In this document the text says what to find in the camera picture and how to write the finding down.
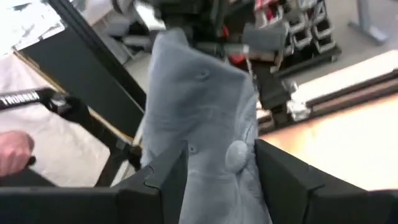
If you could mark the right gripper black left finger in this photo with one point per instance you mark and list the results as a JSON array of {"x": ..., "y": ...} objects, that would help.
[{"x": 149, "y": 202}]

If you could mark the plain grey cap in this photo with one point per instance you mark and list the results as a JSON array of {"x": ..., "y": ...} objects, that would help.
[{"x": 202, "y": 109}]

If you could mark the rack of small storage bins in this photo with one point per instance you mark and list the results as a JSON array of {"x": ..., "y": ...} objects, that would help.
[{"x": 311, "y": 31}]

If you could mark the grey metal table foot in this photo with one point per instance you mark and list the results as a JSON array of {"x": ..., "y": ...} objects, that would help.
[{"x": 367, "y": 25}]

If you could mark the person's hand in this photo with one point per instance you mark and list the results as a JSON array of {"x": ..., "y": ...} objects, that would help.
[{"x": 15, "y": 152}]

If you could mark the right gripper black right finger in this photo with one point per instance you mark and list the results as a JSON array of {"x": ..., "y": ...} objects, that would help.
[{"x": 304, "y": 202}]

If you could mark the black metal table frame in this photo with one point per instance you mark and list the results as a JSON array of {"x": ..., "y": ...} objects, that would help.
[{"x": 93, "y": 42}]

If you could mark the black flat panel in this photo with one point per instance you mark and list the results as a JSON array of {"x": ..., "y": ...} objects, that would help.
[{"x": 77, "y": 81}]

